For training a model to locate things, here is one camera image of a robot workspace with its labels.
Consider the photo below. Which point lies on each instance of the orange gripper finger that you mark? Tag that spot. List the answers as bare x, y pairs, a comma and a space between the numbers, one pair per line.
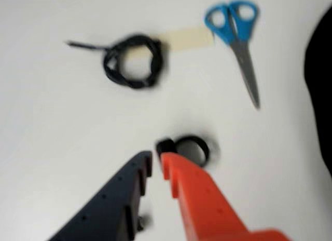
202, 199

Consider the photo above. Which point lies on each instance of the navy gripper finger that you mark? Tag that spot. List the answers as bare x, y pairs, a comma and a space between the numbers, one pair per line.
109, 207

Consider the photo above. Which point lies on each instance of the black fabric bag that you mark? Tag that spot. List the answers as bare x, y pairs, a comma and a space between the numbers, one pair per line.
321, 82

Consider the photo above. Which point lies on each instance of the long masking tape strip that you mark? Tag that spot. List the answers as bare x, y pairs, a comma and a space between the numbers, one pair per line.
189, 38

